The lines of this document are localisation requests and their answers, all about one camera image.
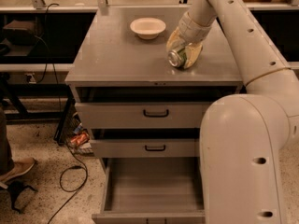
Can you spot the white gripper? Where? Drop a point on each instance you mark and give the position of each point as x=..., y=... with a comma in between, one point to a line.
x=195, y=30

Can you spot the green soda can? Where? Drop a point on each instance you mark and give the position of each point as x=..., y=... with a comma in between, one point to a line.
x=177, y=56

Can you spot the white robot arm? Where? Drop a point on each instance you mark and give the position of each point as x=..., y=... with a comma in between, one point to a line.
x=241, y=134

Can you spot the grey drawer cabinet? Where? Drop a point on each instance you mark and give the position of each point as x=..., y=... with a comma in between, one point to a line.
x=115, y=66

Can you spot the top grey drawer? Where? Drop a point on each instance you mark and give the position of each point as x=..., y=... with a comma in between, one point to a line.
x=130, y=116

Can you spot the grey drawer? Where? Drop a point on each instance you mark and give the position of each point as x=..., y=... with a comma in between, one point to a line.
x=134, y=148
x=152, y=191
x=130, y=116

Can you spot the middle grey drawer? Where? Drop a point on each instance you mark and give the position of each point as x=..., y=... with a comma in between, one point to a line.
x=134, y=148

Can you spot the bottom grey drawer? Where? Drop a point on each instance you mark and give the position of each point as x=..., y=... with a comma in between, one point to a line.
x=152, y=191

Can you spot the white bowl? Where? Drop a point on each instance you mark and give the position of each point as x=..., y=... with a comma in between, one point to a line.
x=147, y=28

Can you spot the orange snack packet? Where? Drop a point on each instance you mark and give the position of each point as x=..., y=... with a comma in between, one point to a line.
x=79, y=139

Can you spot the brown shoe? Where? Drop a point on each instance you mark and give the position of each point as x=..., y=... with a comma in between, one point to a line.
x=20, y=168

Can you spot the black chair base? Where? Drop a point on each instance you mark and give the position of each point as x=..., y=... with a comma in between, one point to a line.
x=15, y=189

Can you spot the black top drawer handle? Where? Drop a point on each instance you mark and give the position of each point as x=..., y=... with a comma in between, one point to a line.
x=162, y=114

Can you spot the black drawer handle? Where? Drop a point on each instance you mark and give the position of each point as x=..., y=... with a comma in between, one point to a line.
x=162, y=114
x=155, y=149

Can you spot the black middle drawer handle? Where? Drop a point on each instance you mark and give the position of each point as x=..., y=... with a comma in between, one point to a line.
x=155, y=149

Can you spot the wire basket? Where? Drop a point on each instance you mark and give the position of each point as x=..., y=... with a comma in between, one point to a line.
x=72, y=126

